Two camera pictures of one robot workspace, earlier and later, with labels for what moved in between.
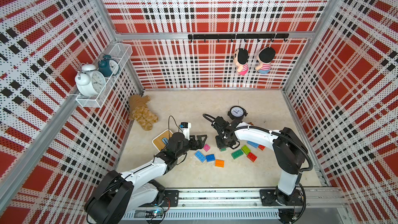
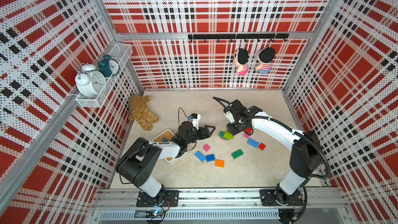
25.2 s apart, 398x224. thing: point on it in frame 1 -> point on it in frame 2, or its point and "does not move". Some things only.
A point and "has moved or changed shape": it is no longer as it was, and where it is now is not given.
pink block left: [206, 148] does not move
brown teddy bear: [139, 111] does not move
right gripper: [221, 145] -> [231, 130]
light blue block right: [256, 145] does not move
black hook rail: [258, 36] does not move
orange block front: [219, 163] does not move
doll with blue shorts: [265, 56] does not move
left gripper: [200, 144] -> [207, 135]
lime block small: [245, 149] has moved or changed shape
